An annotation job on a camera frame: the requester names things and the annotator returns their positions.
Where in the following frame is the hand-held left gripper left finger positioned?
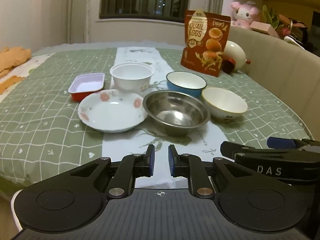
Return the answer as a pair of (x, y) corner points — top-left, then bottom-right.
(67, 144), (155, 199)

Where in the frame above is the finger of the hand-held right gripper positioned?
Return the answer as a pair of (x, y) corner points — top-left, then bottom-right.
(266, 137), (320, 153)
(220, 141), (304, 158)

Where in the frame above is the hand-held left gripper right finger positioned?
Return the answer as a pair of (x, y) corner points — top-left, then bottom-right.
(168, 144), (253, 198)

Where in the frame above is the cream ceramic bowl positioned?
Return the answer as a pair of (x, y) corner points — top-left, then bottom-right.
(201, 87), (248, 121)

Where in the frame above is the stainless steel bowl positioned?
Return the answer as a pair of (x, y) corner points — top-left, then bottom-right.
(142, 90), (211, 137)

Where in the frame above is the white floral plate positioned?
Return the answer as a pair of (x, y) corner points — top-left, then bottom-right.
(78, 89), (148, 133)

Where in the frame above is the blue enamel bowl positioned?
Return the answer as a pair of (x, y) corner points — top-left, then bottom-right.
(166, 71), (207, 98)

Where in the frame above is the white plastic bowl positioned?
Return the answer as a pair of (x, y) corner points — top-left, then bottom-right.
(109, 63), (154, 92)

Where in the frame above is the red rectangular plastic tray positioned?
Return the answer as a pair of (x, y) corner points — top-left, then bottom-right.
(68, 72), (105, 102)

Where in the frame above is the beige padded headboard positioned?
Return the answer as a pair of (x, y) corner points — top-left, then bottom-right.
(229, 26), (320, 140)

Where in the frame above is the dark red small toy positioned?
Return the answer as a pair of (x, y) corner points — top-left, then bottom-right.
(222, 58), (236, 74)

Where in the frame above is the white deer print runner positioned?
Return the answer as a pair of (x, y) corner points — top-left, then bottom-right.
(101, 46), (223, 189)

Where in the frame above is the pink box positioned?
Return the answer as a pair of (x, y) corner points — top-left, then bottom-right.
(250, 21), (280, 38)

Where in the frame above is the leafy potted plant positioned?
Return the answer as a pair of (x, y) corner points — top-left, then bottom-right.
(262, 4), (308, 37)

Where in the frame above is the pink plush toy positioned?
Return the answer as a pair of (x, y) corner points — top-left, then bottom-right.
(230, 1), (261, 30)

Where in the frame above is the white bear print sheet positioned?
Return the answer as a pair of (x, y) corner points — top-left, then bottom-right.
(0, 54), (54, 100)

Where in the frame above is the dark window with railing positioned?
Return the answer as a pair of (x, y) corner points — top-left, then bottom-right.
(99, 0), (192, 23)

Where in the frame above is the orange cloth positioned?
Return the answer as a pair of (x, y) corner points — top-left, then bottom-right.
(0, 46), (32, 78)

